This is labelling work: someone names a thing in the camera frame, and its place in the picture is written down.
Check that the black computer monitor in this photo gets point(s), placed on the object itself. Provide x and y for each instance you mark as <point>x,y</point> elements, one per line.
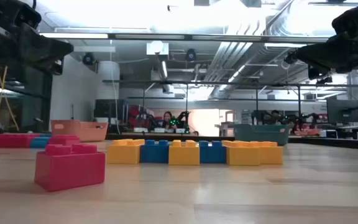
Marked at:
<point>343,111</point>

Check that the black steel cell frame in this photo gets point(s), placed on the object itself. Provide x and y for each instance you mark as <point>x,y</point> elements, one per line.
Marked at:
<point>197,82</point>

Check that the white square light box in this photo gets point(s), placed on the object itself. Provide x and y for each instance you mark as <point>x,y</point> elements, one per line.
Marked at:
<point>157,48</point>

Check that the small orange crate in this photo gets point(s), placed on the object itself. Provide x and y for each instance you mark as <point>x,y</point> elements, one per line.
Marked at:
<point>306,132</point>

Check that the white device row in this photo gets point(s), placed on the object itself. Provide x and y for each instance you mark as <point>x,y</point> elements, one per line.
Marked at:
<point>141,130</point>

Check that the white round column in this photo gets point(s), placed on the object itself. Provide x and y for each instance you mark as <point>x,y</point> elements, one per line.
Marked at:
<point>108,79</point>

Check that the large black screen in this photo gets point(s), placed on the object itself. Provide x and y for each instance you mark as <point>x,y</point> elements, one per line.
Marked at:
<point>109,109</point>

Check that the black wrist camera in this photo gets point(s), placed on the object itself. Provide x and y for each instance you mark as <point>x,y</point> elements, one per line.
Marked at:
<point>28,15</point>
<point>353,17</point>

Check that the red cabinet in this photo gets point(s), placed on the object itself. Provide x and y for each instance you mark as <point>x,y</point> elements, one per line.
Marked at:
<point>135,116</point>

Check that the long linear light fixture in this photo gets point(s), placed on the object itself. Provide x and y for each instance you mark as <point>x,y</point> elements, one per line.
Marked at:
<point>166,37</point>

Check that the black camera cluster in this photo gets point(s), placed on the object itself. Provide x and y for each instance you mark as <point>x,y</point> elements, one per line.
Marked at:
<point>290,58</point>
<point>324,80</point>

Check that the yellow long toy block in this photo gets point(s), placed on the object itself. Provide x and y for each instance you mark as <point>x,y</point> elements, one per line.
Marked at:
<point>183,157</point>

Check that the black round speaker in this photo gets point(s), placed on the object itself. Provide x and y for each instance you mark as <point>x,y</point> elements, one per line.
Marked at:
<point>89,58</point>
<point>190,55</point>

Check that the orange plastic bin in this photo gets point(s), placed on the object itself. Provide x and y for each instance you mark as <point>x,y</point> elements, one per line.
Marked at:
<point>73,130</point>

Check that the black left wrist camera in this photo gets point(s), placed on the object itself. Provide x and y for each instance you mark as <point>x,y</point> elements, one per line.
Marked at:
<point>28,15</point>

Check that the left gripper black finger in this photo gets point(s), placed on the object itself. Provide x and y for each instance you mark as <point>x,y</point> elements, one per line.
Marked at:
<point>54,67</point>
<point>42,46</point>

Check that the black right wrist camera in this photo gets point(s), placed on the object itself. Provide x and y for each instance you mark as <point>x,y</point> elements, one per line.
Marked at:
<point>353,17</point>

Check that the person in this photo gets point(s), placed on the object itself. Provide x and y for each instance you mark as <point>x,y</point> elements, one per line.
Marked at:
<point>167,119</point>
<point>274,114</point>

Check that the dark grey plastic bin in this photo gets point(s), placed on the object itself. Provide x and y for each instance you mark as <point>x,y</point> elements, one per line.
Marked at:
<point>261,135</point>

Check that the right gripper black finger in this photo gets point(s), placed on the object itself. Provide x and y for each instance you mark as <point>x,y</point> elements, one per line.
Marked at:
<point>317,74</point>
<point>328,53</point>

